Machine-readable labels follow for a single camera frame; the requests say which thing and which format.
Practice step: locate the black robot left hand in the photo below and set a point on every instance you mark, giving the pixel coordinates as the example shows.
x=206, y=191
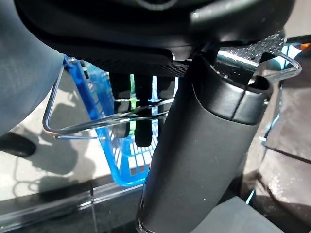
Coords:
x=199, y=150

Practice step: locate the grey robot leg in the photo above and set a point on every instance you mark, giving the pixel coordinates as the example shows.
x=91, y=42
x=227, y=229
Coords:
x=22, y=68

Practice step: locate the black robot foot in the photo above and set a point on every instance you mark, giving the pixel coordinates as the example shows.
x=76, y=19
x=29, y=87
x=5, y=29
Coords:
x=15, y=145

